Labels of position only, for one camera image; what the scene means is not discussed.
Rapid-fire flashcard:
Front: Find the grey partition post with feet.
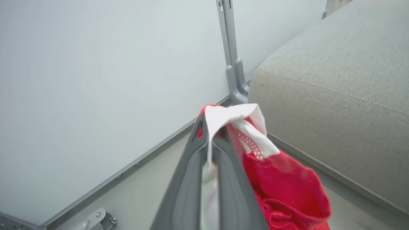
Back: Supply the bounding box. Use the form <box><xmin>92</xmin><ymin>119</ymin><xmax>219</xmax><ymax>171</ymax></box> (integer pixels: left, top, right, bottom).
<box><xmin>216</xmin><ymin>0</ymin><xmax>250</xmax><ymax>104</ymax></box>

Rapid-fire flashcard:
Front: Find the black caster wheel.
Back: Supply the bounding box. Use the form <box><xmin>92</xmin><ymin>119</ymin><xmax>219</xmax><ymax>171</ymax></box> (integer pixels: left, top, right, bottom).
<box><xmin>102</xmin><ymin>213</ymin><xmax>117</xmax><ymax>230</ymax></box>

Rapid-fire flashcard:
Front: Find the grey partition bottom rail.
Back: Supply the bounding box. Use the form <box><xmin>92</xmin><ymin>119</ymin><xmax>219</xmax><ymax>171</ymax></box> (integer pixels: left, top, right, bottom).
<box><xmin>41</xmin><ymin>95</ymin><xmax>231</xmax><ymax>228</ymax></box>

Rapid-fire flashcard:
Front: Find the grey fabric sofa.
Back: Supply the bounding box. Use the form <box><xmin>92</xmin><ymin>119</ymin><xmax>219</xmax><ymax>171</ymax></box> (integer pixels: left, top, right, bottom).
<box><xmin>248</xmin><ymin>0</ymin><xmax>409</xmax><ymax>215</ymax></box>

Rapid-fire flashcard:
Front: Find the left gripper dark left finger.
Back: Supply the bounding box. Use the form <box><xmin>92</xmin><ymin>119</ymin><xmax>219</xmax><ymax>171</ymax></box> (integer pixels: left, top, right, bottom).
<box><xmin>150</xmin><ymin>113</ymin><xmax>209</xmax><ymax>230</ymax></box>

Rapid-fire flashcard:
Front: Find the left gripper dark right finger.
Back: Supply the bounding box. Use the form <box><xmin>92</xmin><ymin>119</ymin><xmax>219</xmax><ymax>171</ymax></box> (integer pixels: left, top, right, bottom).
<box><xmin>213</xmin><ymin>125</ymin><xmax>269</xmax><ymax>230</ymax></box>

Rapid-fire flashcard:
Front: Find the grey metal frame piece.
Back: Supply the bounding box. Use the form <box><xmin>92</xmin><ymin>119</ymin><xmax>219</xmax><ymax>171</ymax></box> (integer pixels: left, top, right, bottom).
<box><xmin>322</xmin><ymin>0</ymin><xmax>352</xmax><ymax>19</ymax></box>

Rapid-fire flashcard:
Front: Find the red and white jersey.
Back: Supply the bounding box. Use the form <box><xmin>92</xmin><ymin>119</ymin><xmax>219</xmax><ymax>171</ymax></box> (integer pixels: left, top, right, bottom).
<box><xmin>198</xmin><ymin>103</ymin><xmax>333</xmax><ymax>230</ymax></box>

